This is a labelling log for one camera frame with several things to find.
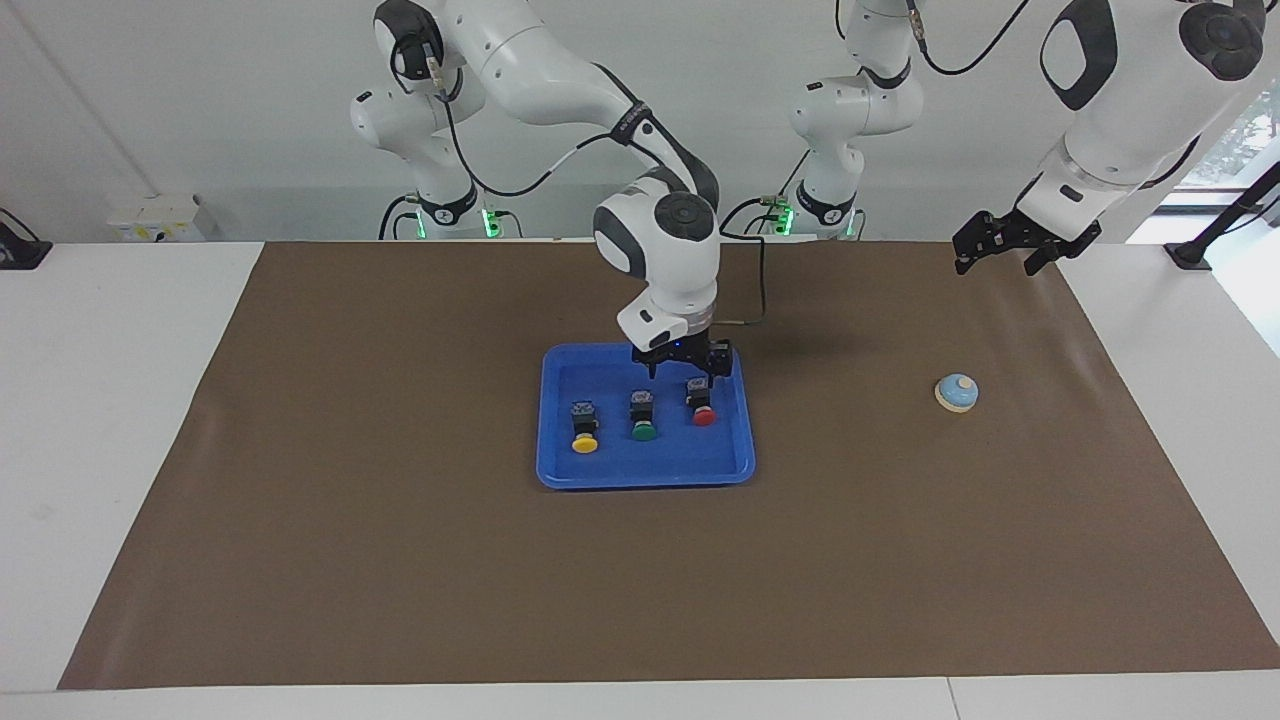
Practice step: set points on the red push button switch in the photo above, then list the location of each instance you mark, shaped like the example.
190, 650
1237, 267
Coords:
702, 405

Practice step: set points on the blue plastic tray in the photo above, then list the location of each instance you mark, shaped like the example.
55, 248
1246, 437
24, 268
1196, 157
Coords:
640, 462

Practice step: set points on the yellow push button switch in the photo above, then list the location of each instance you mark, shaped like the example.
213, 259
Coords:
584, 420

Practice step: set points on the green push button switch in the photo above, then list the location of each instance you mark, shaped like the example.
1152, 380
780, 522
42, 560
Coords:
642, 410

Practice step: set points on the light blue call bell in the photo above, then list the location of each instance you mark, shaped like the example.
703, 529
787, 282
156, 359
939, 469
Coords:
957, 393

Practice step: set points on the glass window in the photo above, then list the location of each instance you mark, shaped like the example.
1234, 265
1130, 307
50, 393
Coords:
1240, 140

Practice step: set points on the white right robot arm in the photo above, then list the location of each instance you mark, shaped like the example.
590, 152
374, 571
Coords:
540, 60

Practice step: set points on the white power strip box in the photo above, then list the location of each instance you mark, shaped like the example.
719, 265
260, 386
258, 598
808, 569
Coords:
155, 220

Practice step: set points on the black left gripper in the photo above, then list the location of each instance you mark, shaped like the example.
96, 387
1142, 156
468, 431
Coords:
1045, 235

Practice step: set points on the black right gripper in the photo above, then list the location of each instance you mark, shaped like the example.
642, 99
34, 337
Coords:
680, 350

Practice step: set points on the brown table mat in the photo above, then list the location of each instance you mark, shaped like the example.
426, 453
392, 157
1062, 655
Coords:
400, 560

